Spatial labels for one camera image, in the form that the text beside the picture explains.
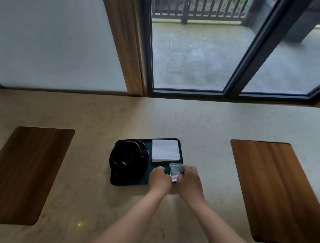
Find person's left hand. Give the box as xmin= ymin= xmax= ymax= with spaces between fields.
xmin=148 ymin=166 xmax=173 ymax=197

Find wooden balcony railing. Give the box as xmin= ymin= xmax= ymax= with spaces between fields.
xmin=152 ymin=0 xmax=252 ymax=25

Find dark outdoor pillar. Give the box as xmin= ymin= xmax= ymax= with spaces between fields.
xmin=241 ymin=0 xmax=320 ymax=43

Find brown wooden placemat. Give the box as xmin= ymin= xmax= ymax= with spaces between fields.
xmin=0 ymin=126 xmax=75 ymax=226
xmin=230 ymin=139 xmax=320 ymax=243

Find person's right forearm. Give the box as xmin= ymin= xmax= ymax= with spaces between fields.
xmin=186 ymin=200 xmax=248 ymax=243

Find person's right hand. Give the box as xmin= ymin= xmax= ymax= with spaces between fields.
xmin=175 ymin=165 xmax=206 ymax=207

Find black saucer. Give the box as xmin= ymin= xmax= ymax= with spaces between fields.
xmin=109 ymin=139 xmax=150 ymax=186

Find dark green tray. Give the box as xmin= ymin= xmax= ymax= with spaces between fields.
xmin=110 ymin=138 xmax=184 ymax=187

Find person's left forearm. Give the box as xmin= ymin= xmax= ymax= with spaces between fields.
xmin=91 ymin=190 xmax=170 ymax=243

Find grey sachet packets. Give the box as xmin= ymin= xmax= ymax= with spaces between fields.
xmin=169 ymin=162 xmax=183 ymax=183

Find dark window frame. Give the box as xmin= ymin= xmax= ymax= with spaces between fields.
xmin=140 ymin=0 xmax=320 ymax=102

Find black cup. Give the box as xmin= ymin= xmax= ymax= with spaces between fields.
xmin=112 ymin=141 xmax=149 ymax=167

